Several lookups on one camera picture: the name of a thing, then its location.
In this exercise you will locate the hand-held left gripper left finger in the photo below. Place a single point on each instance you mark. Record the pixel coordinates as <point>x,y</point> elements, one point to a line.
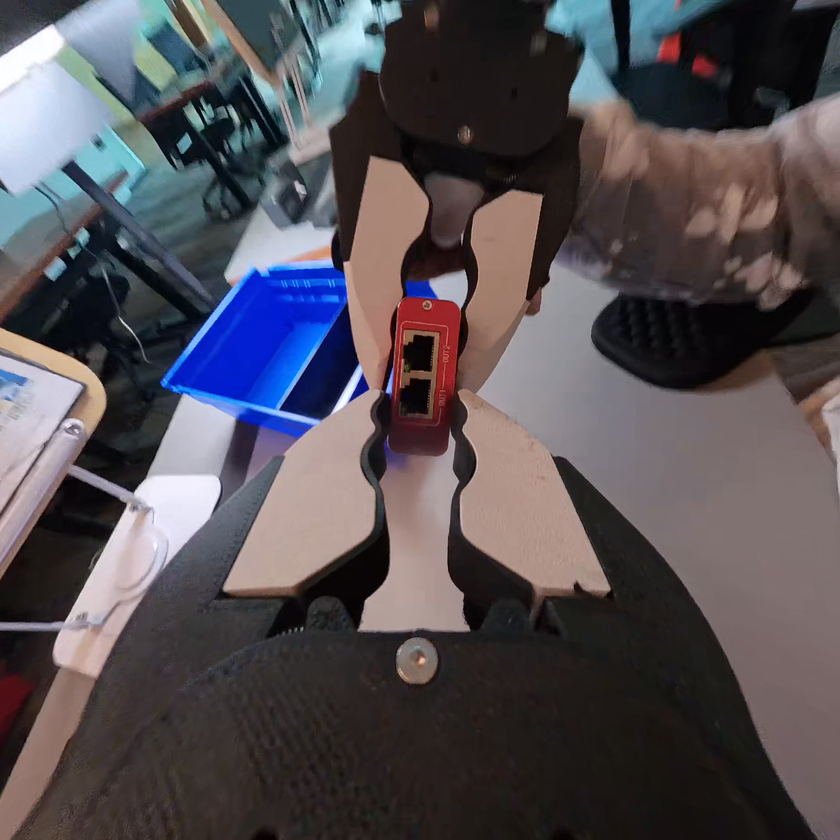
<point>308,512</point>

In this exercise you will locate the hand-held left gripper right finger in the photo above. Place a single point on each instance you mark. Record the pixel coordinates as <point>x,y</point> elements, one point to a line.
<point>525,512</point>

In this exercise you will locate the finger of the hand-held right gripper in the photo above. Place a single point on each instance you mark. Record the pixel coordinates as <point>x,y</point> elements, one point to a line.
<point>377,262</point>
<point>505,275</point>

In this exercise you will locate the red metal ethernet adapter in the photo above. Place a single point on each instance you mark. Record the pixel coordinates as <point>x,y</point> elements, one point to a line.
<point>426,313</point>

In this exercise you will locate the blue plastic storage bin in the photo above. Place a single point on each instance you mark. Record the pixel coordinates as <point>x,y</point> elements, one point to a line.
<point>262,341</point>

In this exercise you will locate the person's right forearm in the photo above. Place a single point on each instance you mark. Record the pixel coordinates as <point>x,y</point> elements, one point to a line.
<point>689,197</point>

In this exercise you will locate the person's right hand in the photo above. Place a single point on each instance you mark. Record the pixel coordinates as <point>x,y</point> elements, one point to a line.
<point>533,303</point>

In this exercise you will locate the white side table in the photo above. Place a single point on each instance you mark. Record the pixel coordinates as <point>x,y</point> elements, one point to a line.
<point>275,249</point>

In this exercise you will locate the black panel board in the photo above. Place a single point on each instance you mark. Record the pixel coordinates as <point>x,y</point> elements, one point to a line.
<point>256,26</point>

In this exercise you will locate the black light stand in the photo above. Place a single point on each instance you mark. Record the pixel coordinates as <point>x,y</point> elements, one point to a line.
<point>131,229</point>

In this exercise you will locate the brown office desk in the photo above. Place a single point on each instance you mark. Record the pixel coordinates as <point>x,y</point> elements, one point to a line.
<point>59,253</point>

